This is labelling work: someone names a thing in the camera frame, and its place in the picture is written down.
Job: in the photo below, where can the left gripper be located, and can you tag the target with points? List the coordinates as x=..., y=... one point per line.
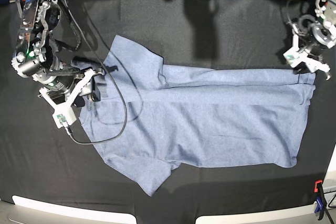
x=312, y=38

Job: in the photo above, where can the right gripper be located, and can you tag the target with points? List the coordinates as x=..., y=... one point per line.
x=72, y=85

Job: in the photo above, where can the light blue t-shirt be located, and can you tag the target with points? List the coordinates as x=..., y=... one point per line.
x=153, y=117

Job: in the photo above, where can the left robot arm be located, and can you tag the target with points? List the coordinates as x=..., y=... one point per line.
x=324, y=11

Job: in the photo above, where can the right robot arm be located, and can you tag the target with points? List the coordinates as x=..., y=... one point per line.
x=34, y=56

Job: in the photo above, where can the orange clamp top left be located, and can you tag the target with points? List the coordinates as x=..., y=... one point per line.
x=20, y=4

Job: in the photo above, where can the orange blue clamp bottom right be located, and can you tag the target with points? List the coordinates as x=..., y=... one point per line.
x=320, y=199

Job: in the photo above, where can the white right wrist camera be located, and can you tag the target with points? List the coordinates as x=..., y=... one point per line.
x=63, y=116

